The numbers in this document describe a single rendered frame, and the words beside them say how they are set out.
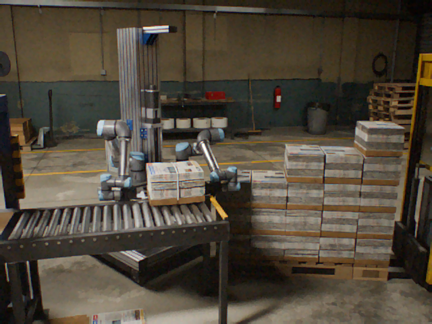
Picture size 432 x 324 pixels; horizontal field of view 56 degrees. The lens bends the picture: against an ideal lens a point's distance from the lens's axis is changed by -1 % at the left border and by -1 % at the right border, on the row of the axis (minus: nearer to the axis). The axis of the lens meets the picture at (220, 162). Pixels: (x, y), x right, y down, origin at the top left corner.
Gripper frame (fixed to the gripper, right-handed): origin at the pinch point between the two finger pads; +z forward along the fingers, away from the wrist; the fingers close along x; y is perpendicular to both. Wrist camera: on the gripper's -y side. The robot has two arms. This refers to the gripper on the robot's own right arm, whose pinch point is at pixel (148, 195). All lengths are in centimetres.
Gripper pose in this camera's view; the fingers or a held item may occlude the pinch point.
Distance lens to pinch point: 307.2
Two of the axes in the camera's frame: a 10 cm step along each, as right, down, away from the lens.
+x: -2.4, -2.5, 9.4
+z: 9.7, -0.5, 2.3
